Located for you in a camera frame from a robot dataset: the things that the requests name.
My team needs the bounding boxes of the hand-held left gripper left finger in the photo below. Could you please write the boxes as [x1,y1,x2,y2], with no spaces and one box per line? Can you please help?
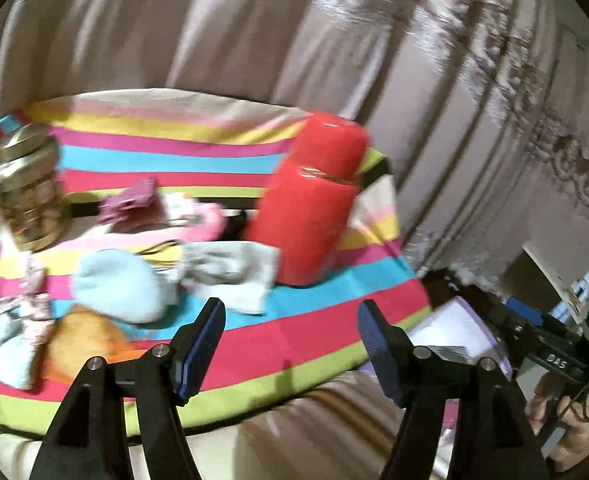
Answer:
[28,297,226,480]

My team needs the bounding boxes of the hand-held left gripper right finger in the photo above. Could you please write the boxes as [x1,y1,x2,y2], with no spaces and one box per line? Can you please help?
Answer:
[357,299,547,480]

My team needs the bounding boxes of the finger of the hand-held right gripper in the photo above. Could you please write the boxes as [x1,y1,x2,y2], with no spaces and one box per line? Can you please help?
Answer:
[494,326,540,361]
[487,296,545,328]

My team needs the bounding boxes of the white and purple box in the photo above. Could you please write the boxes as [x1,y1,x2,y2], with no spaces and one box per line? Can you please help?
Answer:
[359,296,512,386]

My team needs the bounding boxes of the magenta knit cloth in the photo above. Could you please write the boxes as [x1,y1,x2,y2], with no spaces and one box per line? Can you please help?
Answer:
[98,179,164,233]

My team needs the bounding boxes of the person's right hand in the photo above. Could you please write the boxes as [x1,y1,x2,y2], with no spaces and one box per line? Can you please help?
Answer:
[527,374,589,471]

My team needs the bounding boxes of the white cabinet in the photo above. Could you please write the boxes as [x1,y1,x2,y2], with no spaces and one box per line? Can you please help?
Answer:
[521,242,589,323]

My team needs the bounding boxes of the colourful striped cloth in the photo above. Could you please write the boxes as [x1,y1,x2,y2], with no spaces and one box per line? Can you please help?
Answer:
[0,90,432,436]

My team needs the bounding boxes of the light blue fleece cloth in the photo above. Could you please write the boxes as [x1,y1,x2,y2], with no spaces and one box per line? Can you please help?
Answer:
[72,249,179,324]

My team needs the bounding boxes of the striped plush pillow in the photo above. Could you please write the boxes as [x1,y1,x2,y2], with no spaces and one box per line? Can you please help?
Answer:
[0,370,455,480]

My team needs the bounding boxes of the orange mesh bag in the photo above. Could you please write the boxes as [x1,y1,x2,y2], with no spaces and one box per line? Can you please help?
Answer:
[48,306,148,386]

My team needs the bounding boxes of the pink cloth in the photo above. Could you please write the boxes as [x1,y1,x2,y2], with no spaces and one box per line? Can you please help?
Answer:
[74,202,225,261]

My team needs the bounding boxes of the red thermos bottle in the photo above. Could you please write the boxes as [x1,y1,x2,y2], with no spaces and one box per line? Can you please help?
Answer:
[244,112,370,287]

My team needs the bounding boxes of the floral ribbon cloth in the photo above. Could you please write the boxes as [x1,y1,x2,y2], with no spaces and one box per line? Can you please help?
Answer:
[0,255,55,346]

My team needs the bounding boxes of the gold tin jar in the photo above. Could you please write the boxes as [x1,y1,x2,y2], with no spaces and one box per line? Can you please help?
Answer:
[0,125,72,252]

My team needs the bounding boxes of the mauve lace curtain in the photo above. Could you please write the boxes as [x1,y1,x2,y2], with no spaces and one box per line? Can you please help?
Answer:
[0,0,589,281]

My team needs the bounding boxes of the black cable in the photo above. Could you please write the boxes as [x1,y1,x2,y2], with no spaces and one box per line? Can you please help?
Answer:
[557,360,589,421]

